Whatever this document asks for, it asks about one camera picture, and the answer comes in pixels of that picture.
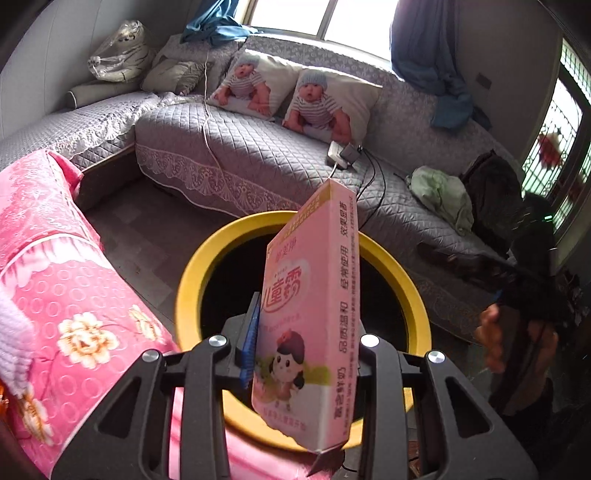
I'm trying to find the pink children cream box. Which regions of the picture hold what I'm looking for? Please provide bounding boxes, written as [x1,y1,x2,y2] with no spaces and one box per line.
[252,179,360,453]

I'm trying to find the yellow rimmed trash bin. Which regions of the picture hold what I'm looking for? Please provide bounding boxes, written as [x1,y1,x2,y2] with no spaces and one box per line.
[176,211,431,451]

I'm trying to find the person's right hand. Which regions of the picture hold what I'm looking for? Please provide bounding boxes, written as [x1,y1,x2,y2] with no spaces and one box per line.
[476,303,559,375]

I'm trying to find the black backpack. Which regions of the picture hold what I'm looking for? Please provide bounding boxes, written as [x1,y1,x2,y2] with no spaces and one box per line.
[460,150,523,259]

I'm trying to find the light green cloth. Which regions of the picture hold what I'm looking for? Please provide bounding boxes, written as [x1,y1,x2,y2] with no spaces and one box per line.
[407,166,474,235]

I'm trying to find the pink floral tablecloth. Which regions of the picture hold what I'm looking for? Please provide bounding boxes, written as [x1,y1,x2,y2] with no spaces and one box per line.
[1,150,308,479]

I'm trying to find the white power adapter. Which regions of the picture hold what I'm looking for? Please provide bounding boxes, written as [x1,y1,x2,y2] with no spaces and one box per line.
[327,141,363,169]

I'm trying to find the grey quilted corner sofa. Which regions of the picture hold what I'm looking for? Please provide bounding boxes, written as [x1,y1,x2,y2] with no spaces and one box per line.
[1,36,521,339]

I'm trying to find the right baby print pillow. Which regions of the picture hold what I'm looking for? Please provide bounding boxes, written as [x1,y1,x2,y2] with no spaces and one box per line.
[283,68,382,146]

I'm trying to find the baby print pillow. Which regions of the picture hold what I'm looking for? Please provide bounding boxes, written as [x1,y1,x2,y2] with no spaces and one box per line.
[207,49,304,120]
[283,68,382,146]

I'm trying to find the purple curtain right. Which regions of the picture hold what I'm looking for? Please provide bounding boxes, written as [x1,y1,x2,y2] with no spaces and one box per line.
[390,0,492,133]

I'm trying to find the left baby print pillow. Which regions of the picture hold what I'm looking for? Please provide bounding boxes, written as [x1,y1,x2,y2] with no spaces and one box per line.
[207,49,304,120]

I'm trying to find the grey cushion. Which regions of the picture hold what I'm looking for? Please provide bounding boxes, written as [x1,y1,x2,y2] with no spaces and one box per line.
[140,57,206,96]

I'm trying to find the grey bolster pillow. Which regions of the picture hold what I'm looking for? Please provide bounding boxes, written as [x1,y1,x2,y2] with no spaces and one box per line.
[64,80,139,109]

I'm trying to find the window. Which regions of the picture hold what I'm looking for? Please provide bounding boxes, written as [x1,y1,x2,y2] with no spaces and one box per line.
[235,0,399,60]

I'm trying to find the blue curtain left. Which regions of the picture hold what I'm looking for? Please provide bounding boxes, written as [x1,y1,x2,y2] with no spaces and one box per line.
[180,0,257,47]

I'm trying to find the white charging cable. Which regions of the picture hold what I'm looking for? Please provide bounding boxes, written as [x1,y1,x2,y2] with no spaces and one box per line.
[200,41,246,186]

